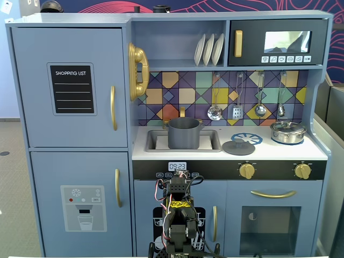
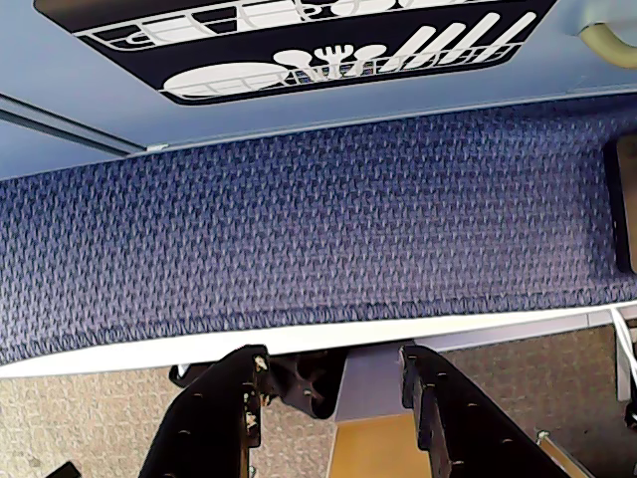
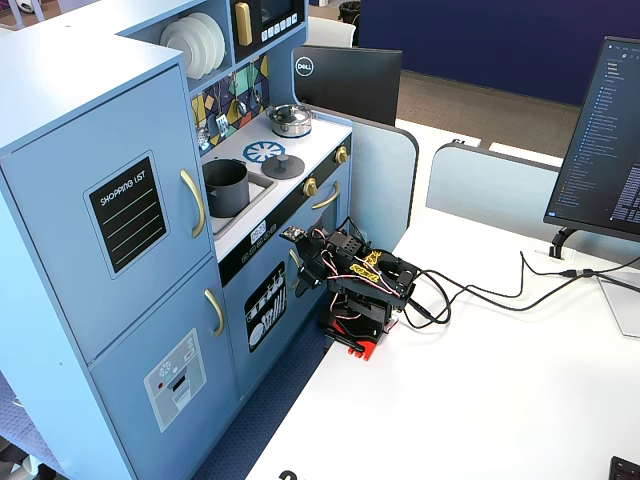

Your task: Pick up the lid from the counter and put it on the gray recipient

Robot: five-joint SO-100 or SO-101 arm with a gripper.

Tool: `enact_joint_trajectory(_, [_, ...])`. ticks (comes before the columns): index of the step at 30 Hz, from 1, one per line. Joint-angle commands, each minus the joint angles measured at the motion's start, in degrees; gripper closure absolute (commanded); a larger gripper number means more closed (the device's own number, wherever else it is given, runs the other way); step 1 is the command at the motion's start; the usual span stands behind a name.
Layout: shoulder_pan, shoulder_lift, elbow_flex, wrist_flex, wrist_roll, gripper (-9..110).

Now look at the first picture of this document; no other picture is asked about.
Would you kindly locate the white plate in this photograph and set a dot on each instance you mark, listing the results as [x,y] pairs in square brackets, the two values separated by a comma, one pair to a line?
[217,49]
[208,51]
[199,51]

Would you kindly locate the gold toy telephone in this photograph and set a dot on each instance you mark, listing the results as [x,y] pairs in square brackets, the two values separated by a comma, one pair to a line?
[145,67]

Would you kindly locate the small metal spoon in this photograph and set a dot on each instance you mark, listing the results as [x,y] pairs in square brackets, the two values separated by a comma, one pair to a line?
[281,110]

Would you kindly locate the blue door with dispenser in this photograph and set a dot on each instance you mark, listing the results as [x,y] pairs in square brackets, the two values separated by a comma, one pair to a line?
[48,174]

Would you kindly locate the blue toy kitchen cabinet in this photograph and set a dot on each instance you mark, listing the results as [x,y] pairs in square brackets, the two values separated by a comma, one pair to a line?
[174,45]

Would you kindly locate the black microwave door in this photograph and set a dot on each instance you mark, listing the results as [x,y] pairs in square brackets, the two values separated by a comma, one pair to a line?
[252,32]

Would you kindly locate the blue oven door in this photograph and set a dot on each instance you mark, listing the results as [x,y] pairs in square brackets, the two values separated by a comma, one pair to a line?
[309,193]

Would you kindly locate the gray round lid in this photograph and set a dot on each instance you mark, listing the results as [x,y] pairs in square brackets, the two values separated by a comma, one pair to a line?
[242,150]

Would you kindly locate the digital clock display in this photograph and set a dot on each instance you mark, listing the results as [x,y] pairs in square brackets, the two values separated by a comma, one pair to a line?
[177,166]

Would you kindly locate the small black cylinder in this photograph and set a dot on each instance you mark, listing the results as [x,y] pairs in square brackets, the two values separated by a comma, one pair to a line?
[136,9]

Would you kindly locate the gold stove knob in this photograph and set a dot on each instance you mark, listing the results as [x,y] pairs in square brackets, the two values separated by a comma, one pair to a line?
[302,171]
[246,171]

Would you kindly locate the black shopping list chalkboard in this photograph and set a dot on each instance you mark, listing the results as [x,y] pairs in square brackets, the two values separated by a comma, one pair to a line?
[72,91]

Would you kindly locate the gold faucet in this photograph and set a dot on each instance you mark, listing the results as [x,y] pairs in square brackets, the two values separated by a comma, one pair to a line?
[182,111]

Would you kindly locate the stainless steel pot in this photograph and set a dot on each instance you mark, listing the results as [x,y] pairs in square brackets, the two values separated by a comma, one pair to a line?
[287,137]

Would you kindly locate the large blue fridge door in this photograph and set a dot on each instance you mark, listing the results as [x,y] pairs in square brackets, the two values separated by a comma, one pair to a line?
[32,80]

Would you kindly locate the white paper sheet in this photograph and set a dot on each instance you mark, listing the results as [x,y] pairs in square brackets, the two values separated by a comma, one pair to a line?
[6,6]

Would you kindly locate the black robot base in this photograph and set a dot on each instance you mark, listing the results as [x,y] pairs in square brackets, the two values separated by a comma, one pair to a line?
[161,252]

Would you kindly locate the steel pot glass lid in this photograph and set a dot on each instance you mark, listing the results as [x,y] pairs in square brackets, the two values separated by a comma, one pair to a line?
[285,125]

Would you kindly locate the black helmet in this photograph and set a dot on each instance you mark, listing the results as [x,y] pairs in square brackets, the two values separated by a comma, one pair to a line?
[51,6]

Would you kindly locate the dark round floor disc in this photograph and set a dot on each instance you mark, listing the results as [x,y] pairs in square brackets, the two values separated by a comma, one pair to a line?
[4,153]

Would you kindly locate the metal ladle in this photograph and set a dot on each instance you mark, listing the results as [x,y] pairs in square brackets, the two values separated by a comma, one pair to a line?
[260,110]

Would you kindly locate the blue dishwasher door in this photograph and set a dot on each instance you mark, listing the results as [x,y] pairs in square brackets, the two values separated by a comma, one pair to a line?
[145,193]

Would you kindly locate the gray sink basin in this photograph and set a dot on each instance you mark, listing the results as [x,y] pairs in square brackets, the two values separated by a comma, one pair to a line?
[150,139]

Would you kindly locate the wide black cylinder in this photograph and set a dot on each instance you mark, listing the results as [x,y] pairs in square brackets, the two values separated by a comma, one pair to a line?
[160,9]

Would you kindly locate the metal slotted spatula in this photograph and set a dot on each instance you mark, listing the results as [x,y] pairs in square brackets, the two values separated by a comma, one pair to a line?
[237,113]

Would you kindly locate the black control panel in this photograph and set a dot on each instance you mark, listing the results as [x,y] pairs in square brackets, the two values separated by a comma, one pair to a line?
[274,170]

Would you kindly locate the metal skimmer spoon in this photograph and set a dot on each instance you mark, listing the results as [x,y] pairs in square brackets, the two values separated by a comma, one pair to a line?
[215,113]

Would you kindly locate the gray cooking pot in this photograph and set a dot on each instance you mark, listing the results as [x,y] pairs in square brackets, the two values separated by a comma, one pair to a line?
[184,137]

